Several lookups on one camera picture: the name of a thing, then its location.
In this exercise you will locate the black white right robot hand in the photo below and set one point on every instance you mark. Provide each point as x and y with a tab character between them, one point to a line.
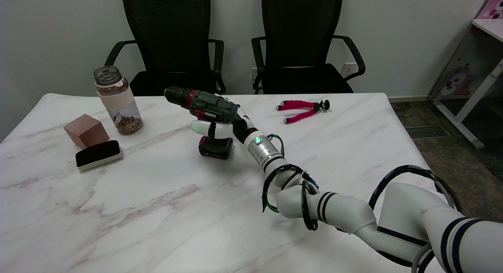
212	129

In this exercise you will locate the black mesh office chair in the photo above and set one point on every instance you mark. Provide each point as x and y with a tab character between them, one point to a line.
169	33
302	33

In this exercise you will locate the black white board eraser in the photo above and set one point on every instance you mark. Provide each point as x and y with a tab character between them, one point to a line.
98	153

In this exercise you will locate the clear bottle with nuts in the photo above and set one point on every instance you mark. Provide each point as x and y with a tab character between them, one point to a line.
118	102

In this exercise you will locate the brown wooden cube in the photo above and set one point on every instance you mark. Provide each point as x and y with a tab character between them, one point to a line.
85	129

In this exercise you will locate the white desk with owl panel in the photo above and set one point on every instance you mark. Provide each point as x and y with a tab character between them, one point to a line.
485	82

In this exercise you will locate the green black power screwdriver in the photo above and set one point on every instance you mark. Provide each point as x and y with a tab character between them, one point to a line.
208	102

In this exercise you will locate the pink cartoon box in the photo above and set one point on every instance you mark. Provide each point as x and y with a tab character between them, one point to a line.
493	6

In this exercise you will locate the white wall power socket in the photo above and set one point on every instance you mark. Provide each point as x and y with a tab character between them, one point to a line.
253	72
349	68

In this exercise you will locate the dark floor vent grille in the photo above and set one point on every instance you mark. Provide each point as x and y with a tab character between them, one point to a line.
426	131

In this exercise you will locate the pink flexible mini tripod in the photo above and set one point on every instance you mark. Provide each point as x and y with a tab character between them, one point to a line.
298	105

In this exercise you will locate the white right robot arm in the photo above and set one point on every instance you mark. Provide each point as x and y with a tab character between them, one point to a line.
342	210

